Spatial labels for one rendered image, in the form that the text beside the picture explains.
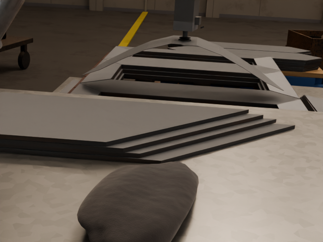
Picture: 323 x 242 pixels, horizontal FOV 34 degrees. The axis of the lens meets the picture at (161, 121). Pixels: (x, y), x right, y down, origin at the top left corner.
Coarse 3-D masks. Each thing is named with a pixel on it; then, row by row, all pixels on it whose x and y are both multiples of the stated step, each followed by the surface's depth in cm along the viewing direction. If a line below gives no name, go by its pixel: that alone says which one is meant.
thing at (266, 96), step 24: (120, 72) 204; (144, 72) 210; (168, 72) 209; (192, 72) 209; (216, 72) 208; (120, 96) 168; (144, 96) 167; (168, 96) 167; (192, 96) 169; (216, 96) 171; (240, 96) 172; (264, 96) 174; (288, 96) 176
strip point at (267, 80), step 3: (261, 75) 172; (264, 75) 176; (264, 78) 170; (267, 78) 174; (264, 81) 164; (267, 81) 168; (270, 81) 172; (270, 84) 166; (273, 84) 171; (276, 87) 169; (279, 87) 173
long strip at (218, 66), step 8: (128, 64) 211; (136, 64) 212; (144, 64) 213; (152, 64) 213; (160, 64) 214; (168, 64) 215; (176, 64) 216; (184, 64) 217; (192, 64) 218; (200, 64) 219; (208, 64) 220; (216, 64) 221; (224, 64) 222; (232, 64) 223; (232, 72) 208; (240, 72) 208; (248, 72) 209; (264, 72) 211; (272, 72) 212
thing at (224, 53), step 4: (220, 48) 173; (224, 48) 179; (224, 52) 170; (228, 52) 175; (224, 56) 163; (228, 56) 167; (232, 56) 172; (236, 56) 178; (232, 60) 163; (236, 60) 168; (240, 60) 173; (240, 64) 165
